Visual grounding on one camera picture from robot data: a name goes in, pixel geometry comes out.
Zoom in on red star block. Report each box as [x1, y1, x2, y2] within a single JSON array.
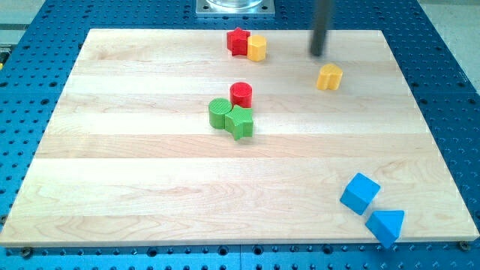
[[226, 27, 251, 56]]

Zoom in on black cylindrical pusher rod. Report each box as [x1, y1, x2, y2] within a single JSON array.
[[310, 0, 335, 57]]

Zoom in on yellow heart block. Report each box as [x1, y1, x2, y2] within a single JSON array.
[[316, 63, 344, 90]]

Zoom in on light wooden board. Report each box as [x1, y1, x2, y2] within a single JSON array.
[[1, 28, 479, 248]]

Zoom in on blue cube block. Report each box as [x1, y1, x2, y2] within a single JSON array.
[[340, 172, 380, 215]]

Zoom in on red circle block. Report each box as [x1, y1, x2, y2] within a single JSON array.
[[229, 82, 253, 108]]

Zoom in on green star block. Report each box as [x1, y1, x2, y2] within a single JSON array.
[[224, 105, 254, 140]]

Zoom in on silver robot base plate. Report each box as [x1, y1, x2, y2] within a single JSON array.
[[194, 0, 275, 17]]

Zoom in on green circle block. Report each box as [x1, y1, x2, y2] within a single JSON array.
[[208, 97, 233, 129]]

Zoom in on blue triangle block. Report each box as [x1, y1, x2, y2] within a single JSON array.
[[365, 210, 404, 248]]

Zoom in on yellow hexagon block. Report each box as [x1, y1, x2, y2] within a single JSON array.
[[247, 34, 267, 62]]

